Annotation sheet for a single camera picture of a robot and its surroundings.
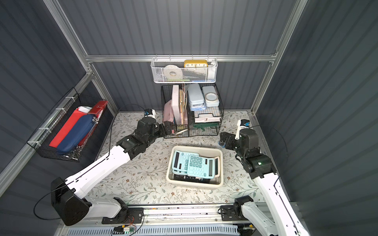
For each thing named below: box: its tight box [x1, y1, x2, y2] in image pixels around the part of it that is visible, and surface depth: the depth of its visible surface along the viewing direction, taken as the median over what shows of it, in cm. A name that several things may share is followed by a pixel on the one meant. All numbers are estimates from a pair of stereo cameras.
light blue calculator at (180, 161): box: [171, 150, 200, 175], surface depth 82 cm
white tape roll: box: [163, 64, 183, 81], surface depth 86 cm
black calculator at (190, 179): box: [173, 173, 211, 184], surface depth 84 cm
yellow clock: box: [184, 59, 209, 68], surface depth 90 cm
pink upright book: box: [171, 84, 181, 125], surface depth 96 cm
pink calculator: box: [214, 156, 221, 178], surface depth 80 cm
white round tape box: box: [201, 85, 221, 108], surface depth 99 cm
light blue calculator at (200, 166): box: [187, 154, 216, 179], surface depth 80 cm
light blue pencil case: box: [187, 83, 207, 112], surface depth 95 cm
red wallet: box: [88, 100, 109, 119], surface depth 78 cm
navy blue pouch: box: [56, 114, 95, 153], surface depth 69 cm
